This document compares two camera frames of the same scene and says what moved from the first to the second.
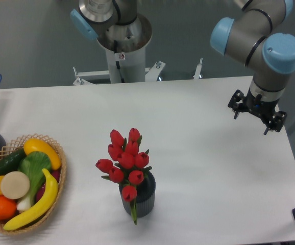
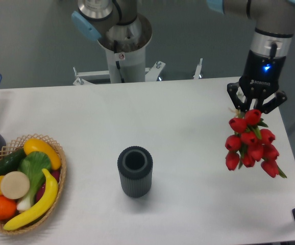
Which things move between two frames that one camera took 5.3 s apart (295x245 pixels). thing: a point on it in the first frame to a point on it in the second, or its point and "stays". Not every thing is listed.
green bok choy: [33, 164] stays
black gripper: [265, 109] to [262, 77]
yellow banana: [34, 215] stays
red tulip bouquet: [131, 165] to [250, 143]
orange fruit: [1, 208] stays
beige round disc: [15, 185] stays
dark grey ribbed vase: [145, 196] to [135, 165]
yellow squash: [33, 145] stays
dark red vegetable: [56, 174] stays
